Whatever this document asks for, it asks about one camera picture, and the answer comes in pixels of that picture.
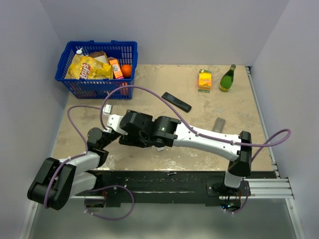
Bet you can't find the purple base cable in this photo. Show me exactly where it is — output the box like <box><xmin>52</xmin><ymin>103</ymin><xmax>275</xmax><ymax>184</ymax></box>
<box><xmin>223</xmin><ymin>179</ymin><xmax>252</xmax><ymax>214</ymax></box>
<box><xmin>84</xmin><ymin>184</ymin><xmax>137</xmax><ymax>222</ymax></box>

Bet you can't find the brown bread bag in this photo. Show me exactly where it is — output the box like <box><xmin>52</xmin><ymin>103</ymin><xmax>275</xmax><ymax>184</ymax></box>
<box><xmin>89</xmin><ymin>51</ymin><xmax>110</xmax><ymax>65</ymax></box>

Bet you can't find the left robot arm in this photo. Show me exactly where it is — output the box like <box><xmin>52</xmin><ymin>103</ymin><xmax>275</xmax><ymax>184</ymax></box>
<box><xmin>27</xmin><ymin>127</ymin><xmax>120</xmax><ymax>210</ymax></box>

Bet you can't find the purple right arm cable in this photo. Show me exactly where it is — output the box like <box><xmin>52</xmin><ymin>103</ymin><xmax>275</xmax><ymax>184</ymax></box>
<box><xmin>99</xmin><ymin>85</ymin><xmax>292</xmax><ymax>162</ymax></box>

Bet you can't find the orange juice carton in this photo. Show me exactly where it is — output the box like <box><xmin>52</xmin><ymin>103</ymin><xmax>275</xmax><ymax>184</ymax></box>
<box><xmin>108</xmin><ymin>57</ymin><xmax>124</xmax><ymax>79</ymax></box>

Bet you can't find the aluminium rail frame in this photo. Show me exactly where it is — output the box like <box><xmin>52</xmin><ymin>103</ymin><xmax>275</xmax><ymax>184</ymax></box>
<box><xmin>21</xmin><ymin>64</ymin><xmax>304</xmax><ymax>239</ymax></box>

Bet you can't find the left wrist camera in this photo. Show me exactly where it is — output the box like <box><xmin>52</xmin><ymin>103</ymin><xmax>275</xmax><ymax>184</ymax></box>
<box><xmin>103</xmin><ymin>104</ymin><xmax>113</xmax><ymax>117</ymax></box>

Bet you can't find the yellow orange sponge pack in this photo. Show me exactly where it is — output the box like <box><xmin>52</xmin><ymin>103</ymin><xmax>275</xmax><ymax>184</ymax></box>
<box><xmin>198</xmin><ymin>69</ymin><xmax>212</xmax><ymax>93</ymax></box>

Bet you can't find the green glass bottle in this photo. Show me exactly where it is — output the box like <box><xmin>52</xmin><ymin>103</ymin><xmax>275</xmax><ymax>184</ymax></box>
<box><xmin>219</xmin><ymin>64</ymin><xmax>236</xmax><ymax>92</ymax></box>

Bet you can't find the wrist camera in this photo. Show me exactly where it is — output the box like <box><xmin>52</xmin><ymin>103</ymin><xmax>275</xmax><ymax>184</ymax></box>
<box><xmin>107</xmin><ymin>114</ymin><xmax>128</xmax><ymax>135</ymax></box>
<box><xmin>103</xmin><ymin>104</ymin><xmax>113</xmax><ymax>117</ymax></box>

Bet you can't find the yellow chips bag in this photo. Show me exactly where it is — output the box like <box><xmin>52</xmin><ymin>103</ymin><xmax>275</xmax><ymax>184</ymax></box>
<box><xmin>65</xmin><ymin>55</ymin><xmax>113</xmax><ymax>80</ymax></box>

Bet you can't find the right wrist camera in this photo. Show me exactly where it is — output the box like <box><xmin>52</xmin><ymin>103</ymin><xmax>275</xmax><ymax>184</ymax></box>
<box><xmin>107</xmin><ymin>114</ymin><xmax>128</xmax><ymax>135</ymax></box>

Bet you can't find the orange fruit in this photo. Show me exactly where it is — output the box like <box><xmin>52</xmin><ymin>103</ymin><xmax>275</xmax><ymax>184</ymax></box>
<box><xmin>121</xmin><ymin>64</ymin><xmax>132</xmax><ymax>78</ymax></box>

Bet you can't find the black remote control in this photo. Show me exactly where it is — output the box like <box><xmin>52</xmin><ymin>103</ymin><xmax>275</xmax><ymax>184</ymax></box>
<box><xmin>161</xmin><ymin>92</ymin><xmax>192</xmax><ymax>113</ymax></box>

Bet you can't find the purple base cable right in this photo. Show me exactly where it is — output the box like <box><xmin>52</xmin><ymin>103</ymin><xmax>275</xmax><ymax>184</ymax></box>
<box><xmin>223</xmin><ymin>179</ymin><xmax>252</xmax><ymax>214</ymax></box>

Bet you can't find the grey remote control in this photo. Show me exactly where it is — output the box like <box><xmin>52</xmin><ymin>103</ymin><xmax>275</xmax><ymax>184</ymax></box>
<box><xmin>212</xmin><ymin>118</ymin><xmax>226</xmax><ymax>133</ymax></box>

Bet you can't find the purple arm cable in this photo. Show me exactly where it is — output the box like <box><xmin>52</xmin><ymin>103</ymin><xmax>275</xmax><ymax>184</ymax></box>
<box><xmin>43</xmin><ymin>105</ymin><xmax>105</xmax><ymax>209</ymax></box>
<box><xmin>99</xmin><ymin>85</ymin><xmax>292</xmax><ymax>162</ymax></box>

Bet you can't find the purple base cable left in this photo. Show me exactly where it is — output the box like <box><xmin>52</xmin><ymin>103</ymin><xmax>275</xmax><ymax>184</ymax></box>
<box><xmin>84</xmin><ymin>184</ymin><xmax>137</xmax><ymax>222</ymax></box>

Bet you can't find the blue plastic shopping basket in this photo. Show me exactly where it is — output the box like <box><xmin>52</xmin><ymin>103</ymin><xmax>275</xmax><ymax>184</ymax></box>
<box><xmin>55</xmin><ymin>40</ymin><xmax>138</xmax><ymax>99</ymax></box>

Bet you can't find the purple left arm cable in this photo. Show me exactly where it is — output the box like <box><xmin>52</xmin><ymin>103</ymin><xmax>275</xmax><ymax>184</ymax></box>
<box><xmin>43</xmin><ymin>105</ymin><xmax>105</xmax><ymax>209</ymax></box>

